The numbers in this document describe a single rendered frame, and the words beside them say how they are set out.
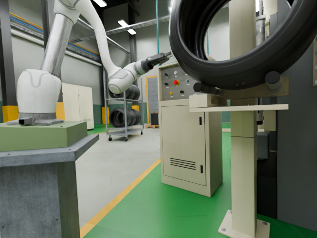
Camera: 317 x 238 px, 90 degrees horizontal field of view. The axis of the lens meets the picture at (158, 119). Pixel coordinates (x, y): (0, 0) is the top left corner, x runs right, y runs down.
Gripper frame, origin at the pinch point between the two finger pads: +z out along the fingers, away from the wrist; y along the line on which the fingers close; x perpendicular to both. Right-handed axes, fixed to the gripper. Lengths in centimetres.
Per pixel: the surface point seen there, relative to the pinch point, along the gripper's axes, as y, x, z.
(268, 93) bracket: 25, 31, 40
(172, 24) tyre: -12.3, -6.9, 9.4
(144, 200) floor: 21, 104, -62
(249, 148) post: 28, 61, 27
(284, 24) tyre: -13, 14, 49
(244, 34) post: 27.6, -5.2, 33.8
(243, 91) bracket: 25.3, 27.5, 28.5
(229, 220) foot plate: 36, 113, 6
